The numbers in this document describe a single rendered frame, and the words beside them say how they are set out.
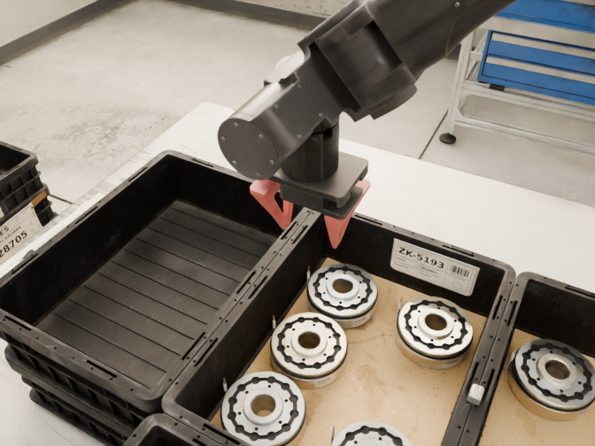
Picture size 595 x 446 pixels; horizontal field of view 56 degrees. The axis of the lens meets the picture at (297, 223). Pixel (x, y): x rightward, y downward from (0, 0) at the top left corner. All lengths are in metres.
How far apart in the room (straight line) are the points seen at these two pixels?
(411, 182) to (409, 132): 1.51
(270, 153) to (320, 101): 0.06
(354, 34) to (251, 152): 0.12
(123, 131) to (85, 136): 0.18
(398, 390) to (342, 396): 0.07
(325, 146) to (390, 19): 0.15
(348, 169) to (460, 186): 0.79
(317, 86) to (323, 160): 0.09
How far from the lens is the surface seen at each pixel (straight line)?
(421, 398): 0.77
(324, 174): 0.53
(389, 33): 0.42
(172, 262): 0.93
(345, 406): 0.75
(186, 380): 0.66
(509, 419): 0.79
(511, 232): 1.23
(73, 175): 2.65
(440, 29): 0.41
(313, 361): 0.75
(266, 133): 0.42
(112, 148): 2.78
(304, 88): 0.45
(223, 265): 0.91
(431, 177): 1.33
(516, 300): 0.77
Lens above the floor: 1.48
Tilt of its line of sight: 42 degrees down
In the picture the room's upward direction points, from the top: straight up
